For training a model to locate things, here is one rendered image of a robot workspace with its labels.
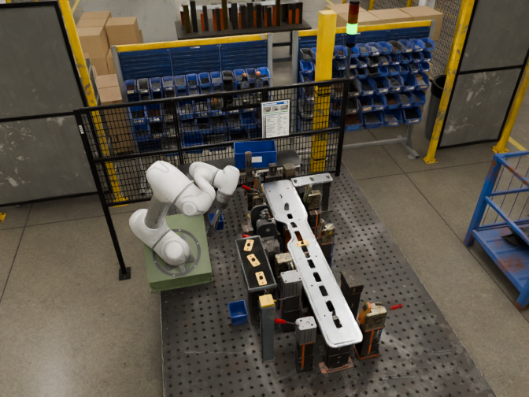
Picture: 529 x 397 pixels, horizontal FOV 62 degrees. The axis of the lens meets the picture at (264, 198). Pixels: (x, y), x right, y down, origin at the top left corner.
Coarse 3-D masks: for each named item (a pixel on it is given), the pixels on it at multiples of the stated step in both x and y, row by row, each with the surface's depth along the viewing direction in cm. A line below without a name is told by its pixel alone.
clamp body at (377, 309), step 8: (376, 304) 221; (376, 312) 216; (384, 312) 216; (368, 320) 216; (376, 320) 217; (384, 320) 219; (360, 328) 229; (368, 328) 220; (376, 328) 222; (368, 336) 225; (376, 336) 231; (360, 344) 232; (368, 344) 229; (376, 344) 231; (360, 352) 234; (368, 352) 234; (376, 352) 235
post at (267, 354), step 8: (264, 312) 210; (272, 312) 211; (264, 320) 213; (272, 320) 215; (264, 328) 218; (272, 328) 220; (264, 336) 222; (272, 336) 224; (264, 344) 226; (272, 344) 228; (264, 352) 230; (272, 352) 232; (264, 360) 235; (272, 360) 235
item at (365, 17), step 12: (336, 12) 531; (348, 12) 530; (360, 12) 530; (372, 12) 529; (384, 12) 528; (396, 12) 527; (408, 12) 526; (420, 12) 526; (432, 12) 525; (336, 24) 532; (360, 24) 501
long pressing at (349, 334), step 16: (272, 192) 304; (288, 192) 304; (272, 208) 291; (304, 208) 291; (288, 224) 277; (304, 224) 277; (304, 256) 255; (320, 256) 255; (304, 272) 245; (320, 272) 245; (304, 288) 236; (336, 288) 236; (320, 304) 227; (336, 304) 227; (320, 320) 220; (352, 320) 219; (336, 336) 212; (352, 336) 212
